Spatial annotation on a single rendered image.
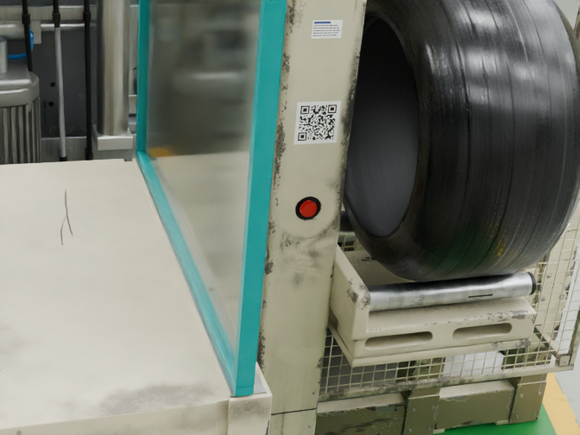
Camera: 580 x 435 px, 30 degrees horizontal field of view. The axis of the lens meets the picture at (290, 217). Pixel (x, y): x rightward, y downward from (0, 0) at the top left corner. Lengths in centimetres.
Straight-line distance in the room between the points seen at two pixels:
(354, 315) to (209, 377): 80
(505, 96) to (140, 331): 80
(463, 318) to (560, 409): 136
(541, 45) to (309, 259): 54
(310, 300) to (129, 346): 87
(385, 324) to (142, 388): 93
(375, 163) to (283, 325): 42
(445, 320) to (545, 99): 46
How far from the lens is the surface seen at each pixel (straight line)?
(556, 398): 336
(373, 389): 269
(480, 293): 199
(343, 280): 189
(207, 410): 105
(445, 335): 198
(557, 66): 178
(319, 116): 178
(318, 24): 172
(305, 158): 181
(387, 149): 222
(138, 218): 135
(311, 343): 201
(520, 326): 205
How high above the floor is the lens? 191
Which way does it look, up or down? 28 degrees down
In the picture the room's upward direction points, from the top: 5 degrees clockwise
